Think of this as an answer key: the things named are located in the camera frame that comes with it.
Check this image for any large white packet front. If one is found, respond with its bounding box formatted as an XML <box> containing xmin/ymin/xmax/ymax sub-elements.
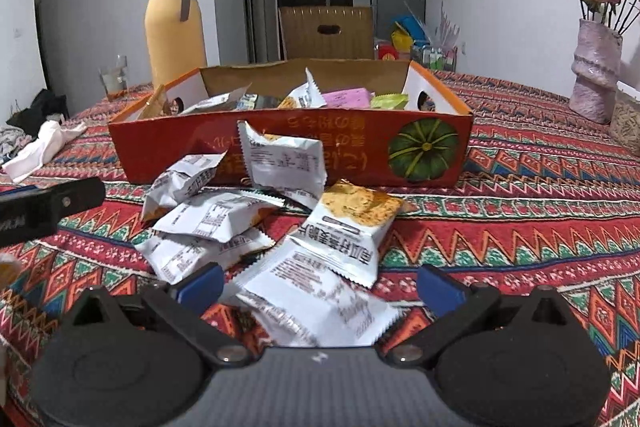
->
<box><xmin>221</xmin><ymin>239</ymin><xmax>400</xmax><ymax>348</ymax></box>

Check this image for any white snack packet pile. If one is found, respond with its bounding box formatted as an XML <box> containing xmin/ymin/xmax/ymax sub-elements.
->
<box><xmin>141</xmin><ymin>153</ymin><xmax>227</xmax><ymax>222</ymax></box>

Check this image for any orange white cracker packet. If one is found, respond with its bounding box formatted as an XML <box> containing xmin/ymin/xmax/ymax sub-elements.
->
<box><xmin>293</xmin><ymin>180</ymin><xmax>402</xmax><ymax>289</ymax></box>

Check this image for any white crumpled cloth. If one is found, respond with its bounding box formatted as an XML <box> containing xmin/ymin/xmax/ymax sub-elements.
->
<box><xmin>2</xmin><ymin>120</ymin><xmax>88</xmax><ymax>183</ymax></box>

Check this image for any patterned red tablecloth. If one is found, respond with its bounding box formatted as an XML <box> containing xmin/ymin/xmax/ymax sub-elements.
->
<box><xmin>1</xmin><ymin>74</ymin><xmax>639</xmax><ymax>426</ymax></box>

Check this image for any glass cup with straw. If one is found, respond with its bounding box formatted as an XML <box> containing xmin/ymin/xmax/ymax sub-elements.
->
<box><xmin>99</xmin><ymin>54</ymin><xmax>128</xmax><ymax>101</ymax></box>

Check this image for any red orange cardboard snack box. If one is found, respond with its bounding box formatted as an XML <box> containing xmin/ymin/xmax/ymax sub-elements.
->
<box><xmin>108</xmin><ymin>58</ymin><xmax>473</xmax><ymax>193</ymax></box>

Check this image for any green snack packet in box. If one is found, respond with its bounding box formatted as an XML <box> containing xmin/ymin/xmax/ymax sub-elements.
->
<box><xmin>370</xmin><ymin>93</ymin><xmax>409</xmax><ymax>110</ymax></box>

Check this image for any pink snack packet in box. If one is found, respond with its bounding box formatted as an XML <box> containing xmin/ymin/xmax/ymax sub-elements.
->
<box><xmin>322</xmin><ymin>88</ymin><xmax>374</xmax><ymax>109</ymax></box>

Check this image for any yellow thermos jug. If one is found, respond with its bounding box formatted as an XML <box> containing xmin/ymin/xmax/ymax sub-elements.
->
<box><xmin>144</xmin><ymin>0</ymin><xmax>207</xmax><ymax>88</ymax></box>

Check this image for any woven tissue box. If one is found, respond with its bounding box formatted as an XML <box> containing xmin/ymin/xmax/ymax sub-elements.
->
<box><xmin>610</xmin><ymin>81</ymin><xmax>640</xmax><ymax>156</ymax></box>

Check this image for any pink textured vase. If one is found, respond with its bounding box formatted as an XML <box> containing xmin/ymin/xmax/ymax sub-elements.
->
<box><xmin>570</xmin><ymin>20</ymin><xmax>623</xmax><ymax>124</ymax></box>

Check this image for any wire storage cart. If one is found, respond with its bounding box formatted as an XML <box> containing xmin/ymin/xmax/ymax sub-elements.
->
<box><xmin>410</xmin><ymin>41</ymin><xmax>458</xmax><ymax>72</ymax></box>

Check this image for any brown cardboard box with handle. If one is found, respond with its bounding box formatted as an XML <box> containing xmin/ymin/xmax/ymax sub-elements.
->
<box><xmin>279</xmin><ymin>6</ymin><xmax>374</xmax><ymax>60</ymax></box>

